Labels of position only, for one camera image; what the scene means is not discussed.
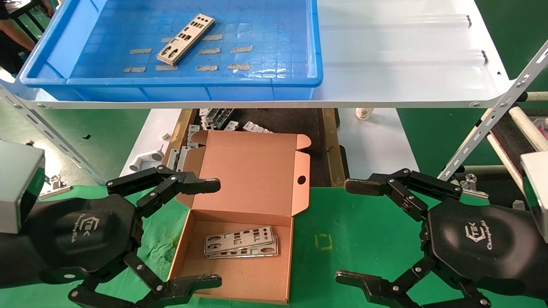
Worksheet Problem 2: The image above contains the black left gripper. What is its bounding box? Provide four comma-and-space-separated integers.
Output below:
0, 165, 223, 308

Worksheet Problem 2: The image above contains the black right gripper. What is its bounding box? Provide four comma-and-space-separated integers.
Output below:
335, 168, 548, 308

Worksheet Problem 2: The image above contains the person forearm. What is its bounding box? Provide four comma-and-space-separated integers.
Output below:
0, 19, 36, 51

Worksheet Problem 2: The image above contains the brown cardboard box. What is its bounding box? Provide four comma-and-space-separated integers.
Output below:
166, 130, 312, 305

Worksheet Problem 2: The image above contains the metal parts pile behind box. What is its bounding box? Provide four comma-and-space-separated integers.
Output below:
154, 108, 348, 187

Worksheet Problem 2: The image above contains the blue plastic tray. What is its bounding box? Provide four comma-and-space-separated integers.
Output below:
19, 0, 323, 102

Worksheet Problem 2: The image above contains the white plastic pipe fitting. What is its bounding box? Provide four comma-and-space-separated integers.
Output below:
128, 145, 165, 172

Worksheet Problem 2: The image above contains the silver binder clip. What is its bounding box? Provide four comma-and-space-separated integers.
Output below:
39, 174, 71, 201
456, 173, 490, 200

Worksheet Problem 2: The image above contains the white metal shelf board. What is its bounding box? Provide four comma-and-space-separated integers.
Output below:
0, 0, 512, 109

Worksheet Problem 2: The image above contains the black chair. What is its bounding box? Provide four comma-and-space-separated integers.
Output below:
9, 0, 56, 33

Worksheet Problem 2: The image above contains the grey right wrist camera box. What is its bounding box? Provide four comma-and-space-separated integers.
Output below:
520, 151, 548, 243

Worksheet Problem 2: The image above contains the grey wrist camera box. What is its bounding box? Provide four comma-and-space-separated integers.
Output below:
0, 141, 46, 234
520, 151, 548, 243

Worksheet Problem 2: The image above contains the grey slotted shelf post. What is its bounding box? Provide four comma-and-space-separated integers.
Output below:
437, 41, 548, 182
0, 83, 107, 186

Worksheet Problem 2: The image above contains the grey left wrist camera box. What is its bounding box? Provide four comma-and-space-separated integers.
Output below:
0, 141, 46, 234

